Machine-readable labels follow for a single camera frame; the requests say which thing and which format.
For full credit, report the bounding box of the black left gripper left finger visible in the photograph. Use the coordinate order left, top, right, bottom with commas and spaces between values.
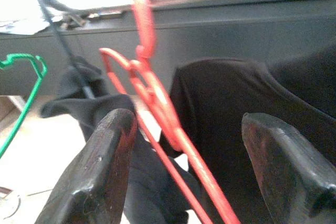
35, 108, 138, 224

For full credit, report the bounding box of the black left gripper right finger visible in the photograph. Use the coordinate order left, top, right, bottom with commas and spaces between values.
241, 112, 336, 224

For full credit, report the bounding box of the red plastic hanger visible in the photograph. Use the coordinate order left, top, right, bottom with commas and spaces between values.
99, 0, 241, 224

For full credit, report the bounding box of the black t-shirt with logo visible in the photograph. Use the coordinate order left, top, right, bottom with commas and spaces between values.
39, 42, 336, 224

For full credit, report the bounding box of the black TV cabinet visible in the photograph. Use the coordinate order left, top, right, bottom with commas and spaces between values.
0, 0, 336, 96

